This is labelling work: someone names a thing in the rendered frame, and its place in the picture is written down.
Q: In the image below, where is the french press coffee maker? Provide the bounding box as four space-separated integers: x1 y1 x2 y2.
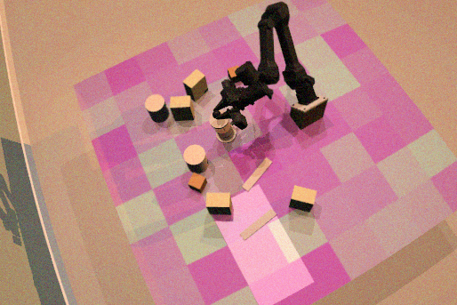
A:
209 110 237 143

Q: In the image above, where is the peach cylinder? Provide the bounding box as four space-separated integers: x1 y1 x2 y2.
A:
183 145 208 174
146 95 170 123

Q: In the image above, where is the tan flat bar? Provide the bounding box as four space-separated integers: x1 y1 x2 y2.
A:
240 209 277 240
242 158 273 191

